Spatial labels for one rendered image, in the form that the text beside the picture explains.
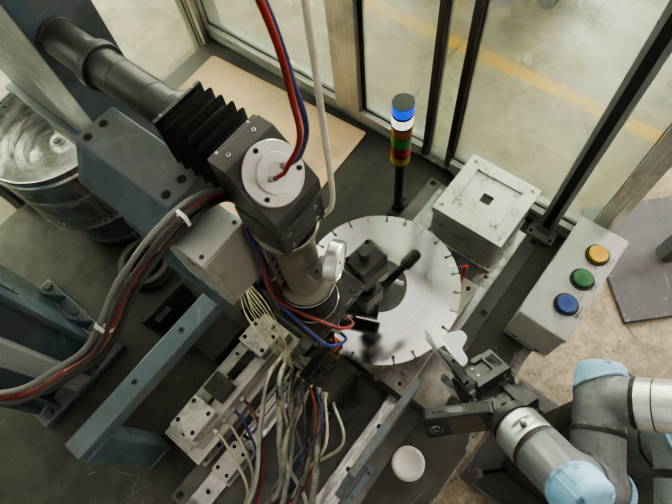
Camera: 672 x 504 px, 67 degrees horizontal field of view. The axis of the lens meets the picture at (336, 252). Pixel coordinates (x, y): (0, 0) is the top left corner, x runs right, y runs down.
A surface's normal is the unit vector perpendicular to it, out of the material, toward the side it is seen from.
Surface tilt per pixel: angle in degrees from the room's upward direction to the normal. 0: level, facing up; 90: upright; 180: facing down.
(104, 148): 0
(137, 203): 59
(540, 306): 0
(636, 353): 0
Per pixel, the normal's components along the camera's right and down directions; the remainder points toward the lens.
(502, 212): -0.08, -0.42
